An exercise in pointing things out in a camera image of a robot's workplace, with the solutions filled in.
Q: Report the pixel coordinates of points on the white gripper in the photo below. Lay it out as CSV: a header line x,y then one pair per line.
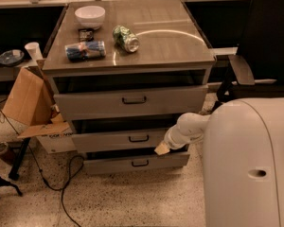
x,y
168,141

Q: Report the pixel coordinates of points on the grey drawer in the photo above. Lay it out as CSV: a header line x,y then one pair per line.
x,y
136,163
110,104
117,140

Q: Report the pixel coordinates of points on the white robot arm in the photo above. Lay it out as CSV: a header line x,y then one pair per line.
x,y
243,160

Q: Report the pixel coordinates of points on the grey bottom drawer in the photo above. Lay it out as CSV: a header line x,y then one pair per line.
x,y
136,163

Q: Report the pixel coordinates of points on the grey top drawer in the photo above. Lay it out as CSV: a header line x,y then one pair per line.
x,y
110,104

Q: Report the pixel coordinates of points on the grey drawer cabinet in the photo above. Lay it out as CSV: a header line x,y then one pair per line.
x,y
171,53

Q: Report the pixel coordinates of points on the white printed box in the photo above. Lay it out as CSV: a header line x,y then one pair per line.
x,y
57,142

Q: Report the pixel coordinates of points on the green soda can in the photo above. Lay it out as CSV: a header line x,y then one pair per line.
x,y
126,39

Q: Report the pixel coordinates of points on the blue soda can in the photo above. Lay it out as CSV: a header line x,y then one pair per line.
x,y
85,50

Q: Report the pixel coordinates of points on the black office chair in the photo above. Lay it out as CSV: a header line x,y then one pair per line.
x,y
257,69

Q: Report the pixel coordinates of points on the small dark packet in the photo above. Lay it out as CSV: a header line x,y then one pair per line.
x,y
86,34

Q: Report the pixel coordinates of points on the brown cardboard box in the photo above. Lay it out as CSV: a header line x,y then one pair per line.
x,y
30,103

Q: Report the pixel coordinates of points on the white bowl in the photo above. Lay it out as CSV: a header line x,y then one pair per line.
x,y
91,16

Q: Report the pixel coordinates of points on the black stand leg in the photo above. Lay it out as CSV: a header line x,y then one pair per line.
x,y
13,174

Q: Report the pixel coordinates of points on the brown cup on floor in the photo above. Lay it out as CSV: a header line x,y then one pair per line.
x,y
6,153

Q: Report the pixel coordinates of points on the white paper cup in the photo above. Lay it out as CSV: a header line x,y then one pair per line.
x,y
34,51

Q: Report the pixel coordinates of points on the black tripod stand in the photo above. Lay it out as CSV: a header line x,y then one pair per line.
x,y
1,183

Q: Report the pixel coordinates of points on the dark blue plate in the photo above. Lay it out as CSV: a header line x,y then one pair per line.
x,y
11,58

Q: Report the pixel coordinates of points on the low grey side shelf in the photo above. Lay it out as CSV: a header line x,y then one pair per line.
x,y
10,73

